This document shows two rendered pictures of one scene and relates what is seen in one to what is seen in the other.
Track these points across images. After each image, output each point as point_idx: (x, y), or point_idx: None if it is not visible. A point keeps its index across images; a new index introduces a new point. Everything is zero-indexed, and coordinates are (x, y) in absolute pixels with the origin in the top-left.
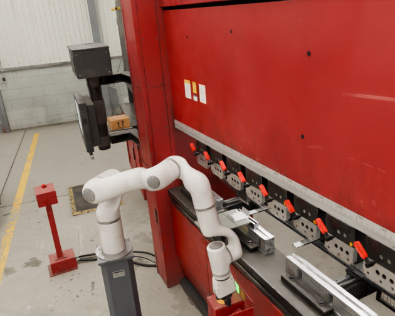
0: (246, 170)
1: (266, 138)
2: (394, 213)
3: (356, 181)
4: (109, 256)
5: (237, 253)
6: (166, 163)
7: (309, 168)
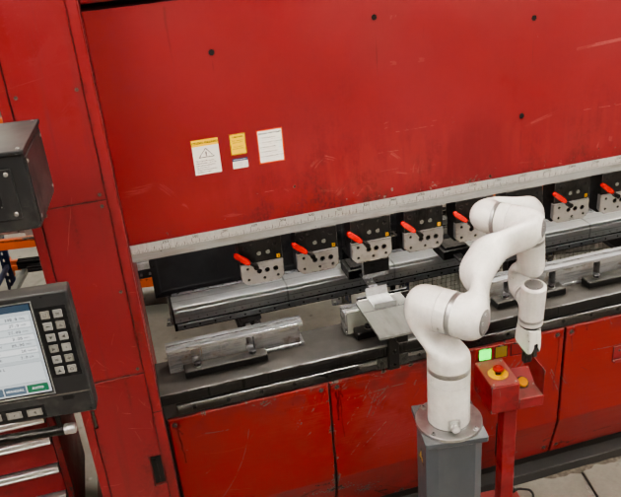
0: (405, 215)
1: (453, 148)
2: None
3: (591, 128)
4: (472, 421)
5: None
6: (514, 204)
7: (530, 148)
